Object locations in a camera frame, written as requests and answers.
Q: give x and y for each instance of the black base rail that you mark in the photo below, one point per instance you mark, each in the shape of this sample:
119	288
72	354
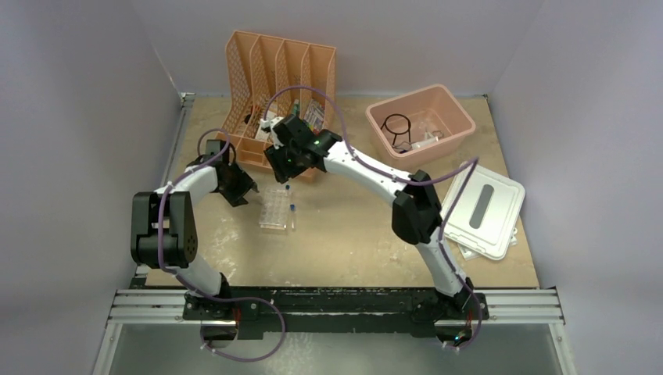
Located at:
418	311

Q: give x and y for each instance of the pink plastic bin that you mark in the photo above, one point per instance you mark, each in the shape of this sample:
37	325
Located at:
429	108

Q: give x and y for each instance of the orange plastic file organizer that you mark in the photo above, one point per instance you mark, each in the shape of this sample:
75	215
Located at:
273	76

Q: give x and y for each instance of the clear test tube rack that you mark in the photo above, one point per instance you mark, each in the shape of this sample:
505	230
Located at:
275	209

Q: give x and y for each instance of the white plastic bin lid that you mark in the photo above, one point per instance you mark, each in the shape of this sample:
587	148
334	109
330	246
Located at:
484	208

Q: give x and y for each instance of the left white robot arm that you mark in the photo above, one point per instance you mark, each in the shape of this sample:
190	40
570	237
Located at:
163	229

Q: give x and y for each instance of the blue capped test tube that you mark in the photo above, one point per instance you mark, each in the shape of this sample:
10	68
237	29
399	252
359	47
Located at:
292	216

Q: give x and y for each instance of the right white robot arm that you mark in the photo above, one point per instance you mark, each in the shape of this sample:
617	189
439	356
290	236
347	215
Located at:
416	209

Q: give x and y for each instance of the aluminium frame rail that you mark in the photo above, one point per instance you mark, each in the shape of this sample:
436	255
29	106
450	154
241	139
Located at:
165	306

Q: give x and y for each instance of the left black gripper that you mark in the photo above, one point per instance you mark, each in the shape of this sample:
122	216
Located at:
236	197

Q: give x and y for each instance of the black wire tripod stand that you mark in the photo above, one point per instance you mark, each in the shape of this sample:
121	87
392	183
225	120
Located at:
398	127

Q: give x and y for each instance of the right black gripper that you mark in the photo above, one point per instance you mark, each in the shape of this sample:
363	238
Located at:
283	173

